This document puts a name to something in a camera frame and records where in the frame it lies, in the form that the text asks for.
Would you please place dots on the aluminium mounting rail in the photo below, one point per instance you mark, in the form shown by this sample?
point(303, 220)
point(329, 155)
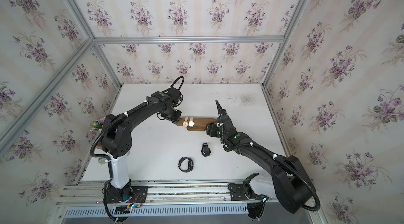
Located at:
point(159, 192)

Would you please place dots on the pink pen cup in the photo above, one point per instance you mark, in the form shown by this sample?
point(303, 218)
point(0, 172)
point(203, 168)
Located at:
point(96, 126)

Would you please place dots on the beige band smartwatch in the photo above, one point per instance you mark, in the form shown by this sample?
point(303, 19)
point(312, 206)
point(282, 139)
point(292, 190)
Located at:
point(191, 123)

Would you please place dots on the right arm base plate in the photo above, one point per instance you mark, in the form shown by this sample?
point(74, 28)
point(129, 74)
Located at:
point(240, 192)

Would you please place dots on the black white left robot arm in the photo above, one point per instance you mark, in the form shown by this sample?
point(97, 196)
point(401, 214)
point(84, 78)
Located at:
point(116, 138)

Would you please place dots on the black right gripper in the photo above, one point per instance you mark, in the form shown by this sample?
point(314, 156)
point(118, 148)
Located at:
point(211, 130)

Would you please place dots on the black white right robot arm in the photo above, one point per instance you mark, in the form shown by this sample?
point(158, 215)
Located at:
point(292, 185)

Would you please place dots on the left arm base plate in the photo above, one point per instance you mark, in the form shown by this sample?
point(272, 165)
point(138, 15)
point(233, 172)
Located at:
point(133, 194)

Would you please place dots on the black round bracelet watch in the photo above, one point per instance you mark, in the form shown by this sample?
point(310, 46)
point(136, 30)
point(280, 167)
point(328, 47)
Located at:
point(186, 164)

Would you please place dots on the slotted white cable duct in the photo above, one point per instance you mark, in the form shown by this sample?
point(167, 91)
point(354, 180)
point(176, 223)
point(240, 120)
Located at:
point(158, 210)

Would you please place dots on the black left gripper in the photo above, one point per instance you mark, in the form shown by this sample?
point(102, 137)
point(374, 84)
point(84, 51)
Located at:
point(176, 119)

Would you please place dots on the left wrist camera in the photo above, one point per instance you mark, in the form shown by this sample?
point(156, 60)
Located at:
point(176, 96)

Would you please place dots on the black square digital watch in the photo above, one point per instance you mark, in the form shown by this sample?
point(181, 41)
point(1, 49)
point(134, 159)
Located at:
point(205, 150)

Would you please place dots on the brown wooden watch stand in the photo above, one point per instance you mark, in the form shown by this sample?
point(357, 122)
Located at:
point(200, 123)

